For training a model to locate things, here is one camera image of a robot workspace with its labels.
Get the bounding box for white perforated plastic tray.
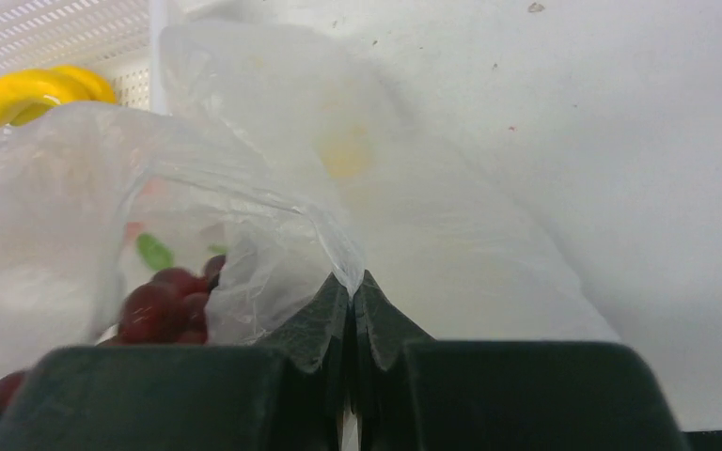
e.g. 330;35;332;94
0;0;152;141

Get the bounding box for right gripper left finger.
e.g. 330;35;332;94
0;277;348;450

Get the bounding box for clear plastic bag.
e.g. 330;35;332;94
0;20;617;377

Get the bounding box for dark red fake grapes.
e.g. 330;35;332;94
0;263;208;411

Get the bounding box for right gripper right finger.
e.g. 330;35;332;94
353;274;689;450

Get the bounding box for yellow fake banana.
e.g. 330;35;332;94
0;65;118;129

